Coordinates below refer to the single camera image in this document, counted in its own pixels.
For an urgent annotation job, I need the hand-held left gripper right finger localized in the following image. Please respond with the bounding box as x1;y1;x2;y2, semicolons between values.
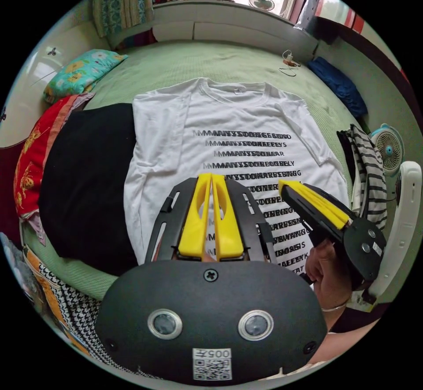
211;174;245;262

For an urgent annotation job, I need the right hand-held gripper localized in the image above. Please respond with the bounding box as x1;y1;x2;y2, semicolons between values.
278;180;388;293

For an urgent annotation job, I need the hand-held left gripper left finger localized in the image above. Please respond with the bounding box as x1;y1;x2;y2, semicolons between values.
178;173;212;261

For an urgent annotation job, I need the person's right forearm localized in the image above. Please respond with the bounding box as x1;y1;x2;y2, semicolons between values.
310;302;386;364

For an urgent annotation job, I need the white t-shirt with black print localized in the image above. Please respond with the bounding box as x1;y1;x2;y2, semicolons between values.
124;78;351;277

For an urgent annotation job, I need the person's right hand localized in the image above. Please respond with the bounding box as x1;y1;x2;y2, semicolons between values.
305;240;353;312

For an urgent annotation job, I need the pile of clothes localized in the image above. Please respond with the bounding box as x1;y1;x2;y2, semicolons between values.
336;124;388;232

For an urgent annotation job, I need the small blue and white fan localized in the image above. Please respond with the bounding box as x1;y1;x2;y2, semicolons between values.
369;123;405;199

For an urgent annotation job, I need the black garment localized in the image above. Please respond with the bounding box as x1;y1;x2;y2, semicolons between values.
38;103;139;277

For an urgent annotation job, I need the blue folded blanket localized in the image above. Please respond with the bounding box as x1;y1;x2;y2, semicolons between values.
307;56;368;118

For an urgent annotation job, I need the houndstooth patterned cloth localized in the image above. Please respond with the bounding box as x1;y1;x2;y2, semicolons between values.
25;248;156;377

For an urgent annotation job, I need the red embroidered quilt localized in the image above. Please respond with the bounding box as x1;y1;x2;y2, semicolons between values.
13;94;96;219

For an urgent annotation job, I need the teal floral pillow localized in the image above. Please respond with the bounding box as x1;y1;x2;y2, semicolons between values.
43;49;129;104

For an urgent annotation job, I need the white fan with green blades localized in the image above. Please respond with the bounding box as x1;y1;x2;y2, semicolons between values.
248;0;275;13

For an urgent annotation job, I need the green patterned curtain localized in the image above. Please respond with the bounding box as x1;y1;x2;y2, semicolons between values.
92;0;156;38

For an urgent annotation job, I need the white charger with cable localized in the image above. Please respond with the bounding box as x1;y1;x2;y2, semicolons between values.
278;50;301;79

